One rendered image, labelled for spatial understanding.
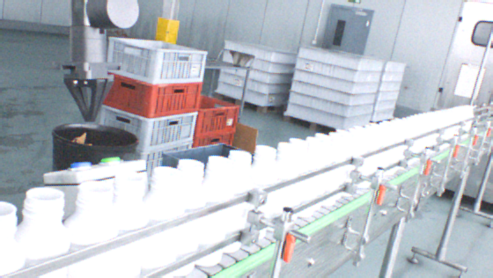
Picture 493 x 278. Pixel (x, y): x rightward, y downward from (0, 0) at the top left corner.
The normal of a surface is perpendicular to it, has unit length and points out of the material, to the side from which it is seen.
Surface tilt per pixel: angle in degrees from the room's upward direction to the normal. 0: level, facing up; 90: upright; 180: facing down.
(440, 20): 90
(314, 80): 90
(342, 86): 90
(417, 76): 90
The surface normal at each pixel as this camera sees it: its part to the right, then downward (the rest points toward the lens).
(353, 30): -0.54, 0.09
